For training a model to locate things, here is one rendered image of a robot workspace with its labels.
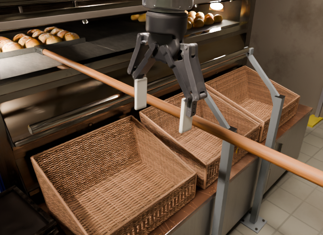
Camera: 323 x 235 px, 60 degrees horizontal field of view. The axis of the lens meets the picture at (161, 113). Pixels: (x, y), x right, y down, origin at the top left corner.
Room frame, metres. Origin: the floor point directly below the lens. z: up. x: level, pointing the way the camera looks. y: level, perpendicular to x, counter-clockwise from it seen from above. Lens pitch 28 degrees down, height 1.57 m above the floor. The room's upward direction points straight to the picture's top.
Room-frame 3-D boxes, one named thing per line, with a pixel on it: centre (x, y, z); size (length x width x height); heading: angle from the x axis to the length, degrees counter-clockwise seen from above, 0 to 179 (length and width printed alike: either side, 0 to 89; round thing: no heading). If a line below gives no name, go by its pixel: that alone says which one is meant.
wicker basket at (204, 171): (1.42, -0.23, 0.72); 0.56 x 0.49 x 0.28; 136
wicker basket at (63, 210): (0.99, 0.20, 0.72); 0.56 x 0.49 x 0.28; 134
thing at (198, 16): (2.31, -0.12, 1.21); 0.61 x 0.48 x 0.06; 45
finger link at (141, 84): (0.57, 0.05, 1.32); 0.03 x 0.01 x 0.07; 133
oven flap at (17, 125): (1.59, -0.02, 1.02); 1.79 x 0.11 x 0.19; 135
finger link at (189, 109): (0.46, -0.06, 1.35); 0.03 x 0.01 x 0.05; 43
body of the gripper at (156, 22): (0.53, -0.01, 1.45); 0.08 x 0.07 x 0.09; 43
